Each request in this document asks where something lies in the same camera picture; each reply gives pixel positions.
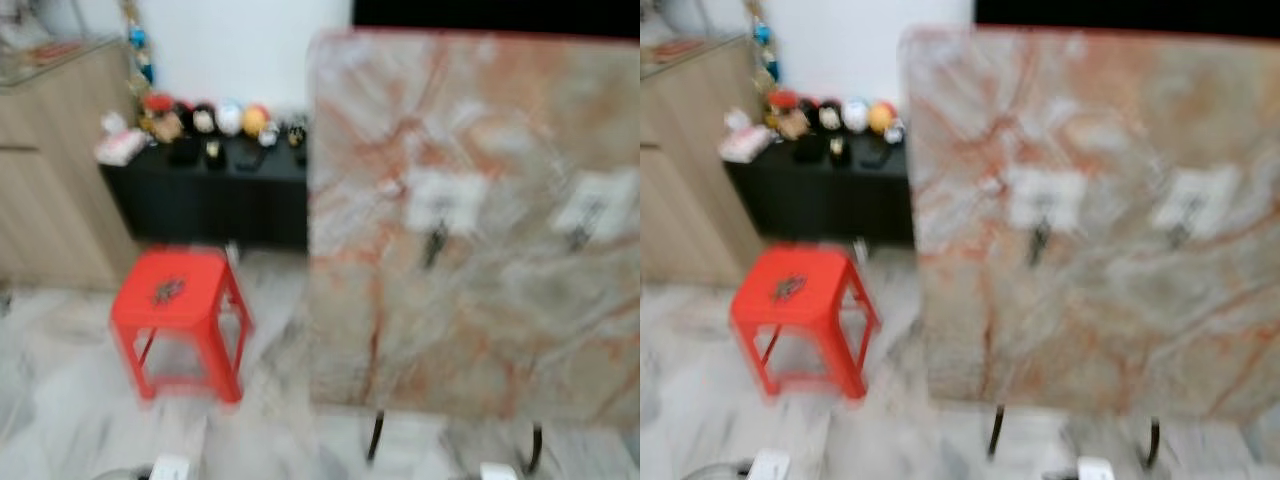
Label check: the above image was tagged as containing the large white adhesive hook patch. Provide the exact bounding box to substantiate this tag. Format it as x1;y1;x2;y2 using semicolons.
1004;166;1090;232
404;168;492;237

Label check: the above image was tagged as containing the light wooden cabinet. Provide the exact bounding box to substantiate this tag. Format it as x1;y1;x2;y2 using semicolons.
0;35;138;292
640;33;747;288

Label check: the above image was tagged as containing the pink tissue pack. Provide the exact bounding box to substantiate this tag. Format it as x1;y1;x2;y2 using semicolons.
94;112;150;167
717;108;774;164

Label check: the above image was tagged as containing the silver key bunch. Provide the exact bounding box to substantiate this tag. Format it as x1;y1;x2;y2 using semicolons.
771;272;810;304
149;276;189;307

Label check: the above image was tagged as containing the orange veined marble board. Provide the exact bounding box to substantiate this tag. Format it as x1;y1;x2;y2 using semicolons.
897;24;1280;424
304;27;641;429

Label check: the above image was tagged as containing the clear jar with red lid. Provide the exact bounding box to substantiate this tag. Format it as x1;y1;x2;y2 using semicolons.
765;88;812;141
140;91;187;144

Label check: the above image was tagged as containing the low black sideboard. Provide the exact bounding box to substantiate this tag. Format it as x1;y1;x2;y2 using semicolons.
99;133;312;252
721;130;917;248

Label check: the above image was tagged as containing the red plastic stool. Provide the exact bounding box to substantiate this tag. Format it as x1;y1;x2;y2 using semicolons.
727;241;882;403
107;244;252;407

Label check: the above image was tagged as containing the black television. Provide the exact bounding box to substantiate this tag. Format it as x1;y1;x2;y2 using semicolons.
974;0;1280;40
350;0;641;42

